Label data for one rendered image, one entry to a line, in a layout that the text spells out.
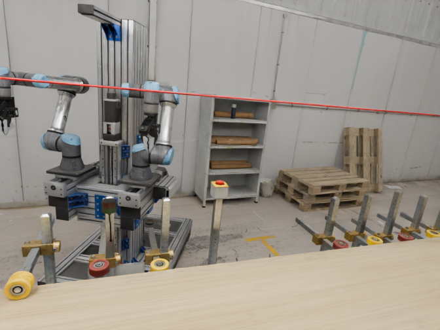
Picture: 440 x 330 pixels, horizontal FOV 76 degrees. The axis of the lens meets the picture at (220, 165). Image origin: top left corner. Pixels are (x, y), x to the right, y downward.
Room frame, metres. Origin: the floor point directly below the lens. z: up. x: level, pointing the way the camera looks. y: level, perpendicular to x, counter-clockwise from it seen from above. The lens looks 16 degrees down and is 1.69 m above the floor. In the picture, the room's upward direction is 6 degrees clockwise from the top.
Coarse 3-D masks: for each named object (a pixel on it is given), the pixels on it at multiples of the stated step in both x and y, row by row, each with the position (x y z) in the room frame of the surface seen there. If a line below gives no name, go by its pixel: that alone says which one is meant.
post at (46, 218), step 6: (42, 216) 1.04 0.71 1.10; (48, 216) 1.05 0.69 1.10; (42, 222) 1.04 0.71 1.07; (48, 222) 1.04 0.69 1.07; (42, 228) 1.04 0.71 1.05; (48, 228) 1.04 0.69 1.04; (42, 234) 1.04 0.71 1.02; (48, 234) 1.04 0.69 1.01; (42, 240) 1.03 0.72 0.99; (48, 240) 1.04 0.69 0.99; (48, 258) 1.04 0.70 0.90; (54, 258) 1.08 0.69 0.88; (48, 264) 1.04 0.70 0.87; (54, 264) 1.07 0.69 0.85; (48, 270) 1.04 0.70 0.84; (54, 270) 1.06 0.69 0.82; (48, 276) 1.04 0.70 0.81; (54, 276) 1.05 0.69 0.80; (48, 282) 1.04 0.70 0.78; (54, 282) 1.05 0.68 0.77
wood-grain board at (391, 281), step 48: (432, 240) 1.57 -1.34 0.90; (48, 288) 0.87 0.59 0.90; (96, 288) 0.89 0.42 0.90; (144, 288) 0.92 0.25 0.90; (192, 288) 0.94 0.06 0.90; (240, 288) 0.97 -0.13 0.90; (288, 288) 1.00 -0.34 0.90; (336, 288) 1.03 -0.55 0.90; (384, 288) 1.06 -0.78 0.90; (432, 288) 1.10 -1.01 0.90
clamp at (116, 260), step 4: (96, 256) 1.13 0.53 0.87; (100, 256) 1.13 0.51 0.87; (104, 256) 1.13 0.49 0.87; (116, 256) 1.14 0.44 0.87; (92, 260) 1.10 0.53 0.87; (108, 260) 1.12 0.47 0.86; (112, 260) 1.12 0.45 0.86; (116, 260) 1.13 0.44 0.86; (112, 264) 1.12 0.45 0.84; (116, 264) 1.12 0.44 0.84
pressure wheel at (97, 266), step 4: (96, 260) 1.05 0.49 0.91; (100, 260) 1.05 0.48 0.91; (104, 260) 1.05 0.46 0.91; (92, 264) 1.02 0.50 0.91; (96, 264) 1.03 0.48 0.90; (100, 264) 1.02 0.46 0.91; (104, 264) 1.03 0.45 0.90; (108, 264) 1.03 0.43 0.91; (92, 268) 0.99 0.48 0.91; (96, 268) 0.99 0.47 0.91; (100, 268) 1.00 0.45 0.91; (104, 268) 1.00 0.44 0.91; (108, 268) 1.02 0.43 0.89; (92, 272) 0.99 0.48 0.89; (96, 272) 0.98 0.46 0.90; (100, 272) 0.99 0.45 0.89; (104, 272) 1.00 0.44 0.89; (96, 276) 0.98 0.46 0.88; (100, 276) 0.99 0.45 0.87
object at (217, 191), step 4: (212, 184) 1.32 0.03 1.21; (216, 184) 1.30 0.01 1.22; (224, 184) 1.31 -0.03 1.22; (212, 188) 1.31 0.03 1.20; (216, 188) 1.27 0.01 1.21; (220, 188) 1.28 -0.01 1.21; (224, 188) 1.29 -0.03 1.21; (228, 188) 1.30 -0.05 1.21; (212, 192) 1.30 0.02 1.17; (216, 192) 1.27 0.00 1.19; (220, 192) 1.28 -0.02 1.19; (224, 192) 1.29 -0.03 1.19; (212, 196) 1.30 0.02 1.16; (216, 196) 1.28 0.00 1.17; (220, 196) 1.28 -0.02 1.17; (224, 196) 1.29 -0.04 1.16
